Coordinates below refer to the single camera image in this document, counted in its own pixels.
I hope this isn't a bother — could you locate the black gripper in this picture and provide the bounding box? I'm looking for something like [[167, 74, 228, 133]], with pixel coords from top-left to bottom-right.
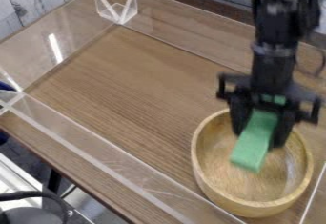
[[216, 44, 322, 148]]

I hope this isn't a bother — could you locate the green rectangular block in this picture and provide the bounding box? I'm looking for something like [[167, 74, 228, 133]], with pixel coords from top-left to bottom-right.
[[230, 94, 286, 173]]

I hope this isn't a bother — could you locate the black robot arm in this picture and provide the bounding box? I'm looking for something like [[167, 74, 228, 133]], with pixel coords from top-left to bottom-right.
[[216, 0, 322, 148]]

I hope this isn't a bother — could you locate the light wooden bowl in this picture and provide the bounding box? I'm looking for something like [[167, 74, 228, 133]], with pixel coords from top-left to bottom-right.
[[191, 109, 313, 218]]

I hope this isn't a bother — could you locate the black table leg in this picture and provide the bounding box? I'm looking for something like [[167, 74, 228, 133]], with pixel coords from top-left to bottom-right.
[[47, 170, 63, 193]]

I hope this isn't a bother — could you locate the blue object at left edge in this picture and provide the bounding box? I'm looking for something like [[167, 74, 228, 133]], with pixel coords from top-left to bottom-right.
[[0, 81, 16, 92]]

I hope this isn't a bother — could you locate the clear acrylic back wall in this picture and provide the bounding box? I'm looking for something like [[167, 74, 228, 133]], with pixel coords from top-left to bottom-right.
[[120, 0, 326, 107]]

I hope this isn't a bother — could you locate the clear acrylic wall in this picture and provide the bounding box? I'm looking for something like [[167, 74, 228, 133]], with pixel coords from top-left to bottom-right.
[[120, 0, 326, 107], [0, 91, 246, 224], [0, 0, 113, 92]]

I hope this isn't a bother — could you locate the clear acrylic front wall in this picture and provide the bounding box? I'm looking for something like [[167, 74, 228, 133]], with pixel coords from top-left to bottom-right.
[[0, 91, 246, 224]]

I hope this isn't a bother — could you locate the clear acrylic corner bracket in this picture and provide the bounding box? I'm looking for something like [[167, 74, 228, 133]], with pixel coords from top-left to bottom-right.
[[95, 0, 138, 25]]

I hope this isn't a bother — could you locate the grey metal bracket with screw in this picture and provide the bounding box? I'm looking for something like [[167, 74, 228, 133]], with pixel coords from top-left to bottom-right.
[[63, 203, 95, 224]]

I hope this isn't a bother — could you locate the clear acrylic left wall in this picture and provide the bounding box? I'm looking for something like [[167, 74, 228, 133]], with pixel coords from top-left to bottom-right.
[[0, 0, 113, 92]]

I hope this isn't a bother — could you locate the black cable lower left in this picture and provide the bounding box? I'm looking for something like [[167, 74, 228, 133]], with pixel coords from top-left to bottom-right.
[[0, 191, 71, 224]]

